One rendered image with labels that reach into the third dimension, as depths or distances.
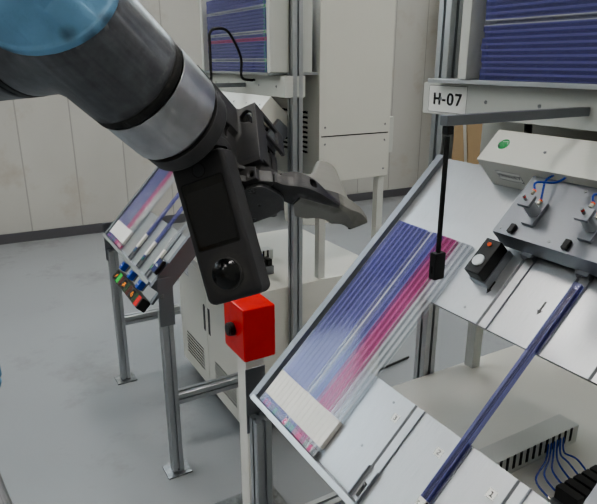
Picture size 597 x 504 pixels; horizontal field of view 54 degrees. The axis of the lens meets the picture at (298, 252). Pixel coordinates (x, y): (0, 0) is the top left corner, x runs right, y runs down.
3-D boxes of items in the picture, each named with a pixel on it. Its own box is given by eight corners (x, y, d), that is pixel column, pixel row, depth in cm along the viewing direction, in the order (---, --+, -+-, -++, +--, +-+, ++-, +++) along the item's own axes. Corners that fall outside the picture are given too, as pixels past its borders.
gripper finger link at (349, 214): (374, 164, 56) (289, 142, 51) (385, 215, 53) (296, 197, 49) (356, 182, 58) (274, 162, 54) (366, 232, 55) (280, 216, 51)
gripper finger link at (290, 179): (346, 183, 50) (254, 161, 46) (349, 197, 50) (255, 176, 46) (320, 211, 54) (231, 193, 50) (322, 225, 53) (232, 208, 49)
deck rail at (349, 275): (270, 411, 131) (252, 399, 127) (266, 407, 132) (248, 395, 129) (456, 172, 139) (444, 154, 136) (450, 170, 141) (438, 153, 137)
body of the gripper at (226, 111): (289, 138, 54) (217, 51, 44) (299, 216, 50) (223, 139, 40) (219, 167, 56) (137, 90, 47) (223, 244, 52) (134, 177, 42)
